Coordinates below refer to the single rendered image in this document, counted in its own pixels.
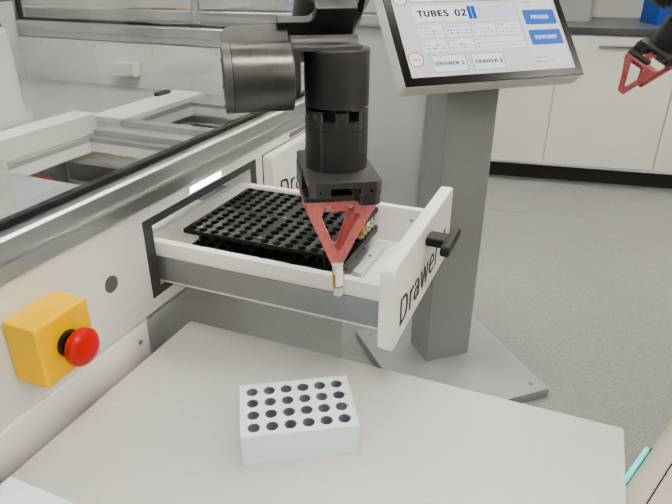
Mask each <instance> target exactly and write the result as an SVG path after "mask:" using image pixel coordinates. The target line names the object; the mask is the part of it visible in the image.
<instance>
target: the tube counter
mask: <svg viewBox="0 0 672 504"><path fill-rule="evenodd" d="M451 6H452V9H453V13H454V16H455V20H480V19H509V18H518V17H517V13H516V10H515V7H514V4H477V5H451Z"/></svg>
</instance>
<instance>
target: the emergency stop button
mask: <svg viewBox="0 0 672 504"><path fill-rule="evenodd" d="M99 347H100V340H99V336H98V333H97V332H96V331H95V330H94V329H92V328H88V327H81V328H78V329H76V330H75V331H74V332H72V333H71V335H70V336H69V338H68V339H67V341H66V344H65V349H64V354H65V358H66V360H67V361H68V362H69V363H70V364H71V365H74V366H78V367H82V366H85V365H87V364H88V363H90V362H91V361H92V360H93V359H94V358H95V357H96V355H97V353H98V351H99Z"/></svg>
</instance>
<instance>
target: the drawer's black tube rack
mask: <svg viewBox="0 0 672 504"><path fill-rule="evenodd" d="M345 214H346V211H340V212H325V213H323V216H322V219H323V222H324V224H325V226H326V229H327V231H328V233H329V235H330V238H331V240H333V239H334V238H335V237H336V236H337V235H338V234H339V233H340V230H341V227H342V224H343V221H344V217H345ZM183 231H184V233H188V234H193V235H199V239H198V240H196V241H195V242H193V243H192V245H197V246H203V247H208V248H213V249H218V250H223V251H228V252H233V253H238V254H243V255H248V256H253V257H259V258H264V259H269V260H274V261H279V262H284V263H289V264H294V265H299V266H304V267H309V268H315V269H320V270H325V271H330V272H332V265H331V263H330V261H329V260H325V259H320V258H319V253H320V252H321V251H322V250H324V248H323V246H322V244H321V242H320V240H319V237H318V235H317V233H316V231H315V229H314V227H313V225H312V223H311V220H310V218H309V216H308V214H307V212H306V210H305V207H304V205H303V202H302V197H301V196H299V195H293V194H286V193H279V192H273V191H266V190H259V189H253V188H247V189H245V190H244V191H242V192H241V193H239V194H238V195H236V196H234V197H233V198H231V199H230V200H228V201H226V202H225V203H223V204H222V205H220V206H218V207H217V208H215V209H214V210H212V211H211V212H209V213H207V214H206V215H204V216H203V217H201V218H199V219H198V220H196V221H195V222H193V223H191V224H190V225H188V226H187V227H185V228H184V229H183ZM377 231H378V225H374V227H372V228H371V229H370V231H367V235H364V238H363V239H358V238H356V240H355V242H354V244H353V246H352V248H351V250H350V251H349V253H348V255H347V257H346V259H345V261H344V264H343V271H344V270H347V266H348V265H349V264H350V263H351V262H352V261H353V259H354V258H355V257H356V256H357V255H358V254H359V252H360V251H361V250H362V249H365V245H366V244H367V243H368V242H369V241H370V240H371V238H372V237H373V236H374V235H375V234H376V233H377Z"/></svg>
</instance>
